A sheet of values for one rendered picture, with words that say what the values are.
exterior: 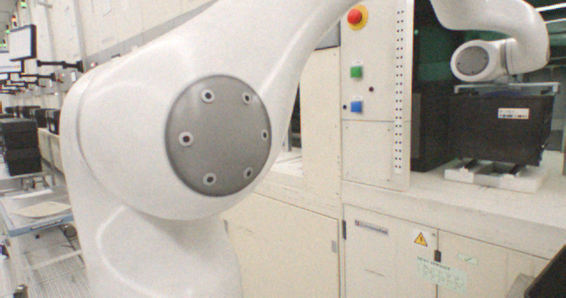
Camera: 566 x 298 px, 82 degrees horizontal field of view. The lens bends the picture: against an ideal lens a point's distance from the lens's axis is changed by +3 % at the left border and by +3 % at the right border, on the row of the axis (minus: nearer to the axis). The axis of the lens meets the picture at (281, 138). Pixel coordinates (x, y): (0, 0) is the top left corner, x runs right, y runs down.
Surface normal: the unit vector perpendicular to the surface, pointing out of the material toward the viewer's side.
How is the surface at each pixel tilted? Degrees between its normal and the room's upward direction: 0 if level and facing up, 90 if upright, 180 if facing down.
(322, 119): 90
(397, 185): 90
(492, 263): 90
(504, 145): 93
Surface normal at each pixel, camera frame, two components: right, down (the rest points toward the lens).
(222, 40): 0.51, -0.55
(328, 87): -0.73, 0.12
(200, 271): 0.36, -0.80
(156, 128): 0.14, 0.00
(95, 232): 0.00, -0.56
